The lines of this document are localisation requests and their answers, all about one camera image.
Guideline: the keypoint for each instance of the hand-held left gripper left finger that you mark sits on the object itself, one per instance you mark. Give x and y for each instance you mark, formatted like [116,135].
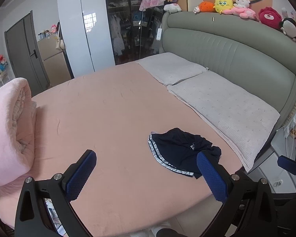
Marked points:
[81,175]

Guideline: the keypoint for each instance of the beige hanging bag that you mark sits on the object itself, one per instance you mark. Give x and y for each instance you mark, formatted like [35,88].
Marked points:
[59,43]

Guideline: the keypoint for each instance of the red and blue wall toy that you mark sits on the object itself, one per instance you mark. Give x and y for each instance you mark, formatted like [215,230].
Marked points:
[1,63]

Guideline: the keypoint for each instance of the white bedside cabinet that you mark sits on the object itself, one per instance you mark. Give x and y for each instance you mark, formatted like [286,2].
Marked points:
[273,153]

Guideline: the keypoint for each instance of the glossy white wardrobe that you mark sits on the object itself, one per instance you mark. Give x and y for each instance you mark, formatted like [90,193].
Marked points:
[74,29]

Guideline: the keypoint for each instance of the small light pink pillow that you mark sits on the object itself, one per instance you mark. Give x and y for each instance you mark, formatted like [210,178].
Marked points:
[170,68]

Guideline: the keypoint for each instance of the glass-door wardrobe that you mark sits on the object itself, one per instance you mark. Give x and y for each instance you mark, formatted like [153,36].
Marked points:
[123,17]

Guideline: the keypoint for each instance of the grey wardrobe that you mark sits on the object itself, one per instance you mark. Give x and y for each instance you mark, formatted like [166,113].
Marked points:
[19,54]

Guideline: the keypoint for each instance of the row of plush toys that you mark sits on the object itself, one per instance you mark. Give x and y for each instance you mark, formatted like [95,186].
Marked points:
[223,5]

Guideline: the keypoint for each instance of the grey padded headboard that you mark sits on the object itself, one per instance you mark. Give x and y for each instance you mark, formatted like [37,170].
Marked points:
[224,51]

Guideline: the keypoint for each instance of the white power strip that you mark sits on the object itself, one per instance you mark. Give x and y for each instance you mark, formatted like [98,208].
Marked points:
[158,34]

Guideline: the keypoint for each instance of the large light pink pillow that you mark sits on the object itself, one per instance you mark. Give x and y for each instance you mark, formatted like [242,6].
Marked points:
[224,108]

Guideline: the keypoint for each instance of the navy shorts with white trim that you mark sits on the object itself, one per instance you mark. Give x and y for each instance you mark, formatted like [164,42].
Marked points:
[180,148]

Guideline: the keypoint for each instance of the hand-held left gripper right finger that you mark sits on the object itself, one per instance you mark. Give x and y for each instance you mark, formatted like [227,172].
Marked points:
[212,180]

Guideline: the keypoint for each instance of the beige cabinet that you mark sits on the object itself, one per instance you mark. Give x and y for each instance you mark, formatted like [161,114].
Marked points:
[51,64]

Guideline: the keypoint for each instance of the rolled pink quilt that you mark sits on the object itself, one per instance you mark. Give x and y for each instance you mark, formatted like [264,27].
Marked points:
[5,128]

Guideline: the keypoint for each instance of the pink doll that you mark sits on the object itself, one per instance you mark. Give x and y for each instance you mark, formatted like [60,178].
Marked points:
[53,28]

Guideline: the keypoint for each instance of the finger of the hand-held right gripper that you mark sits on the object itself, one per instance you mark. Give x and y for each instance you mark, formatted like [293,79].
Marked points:
[288,164]

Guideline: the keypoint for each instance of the bed with pink sheet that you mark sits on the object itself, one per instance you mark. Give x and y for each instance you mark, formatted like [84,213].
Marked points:
[113,116]

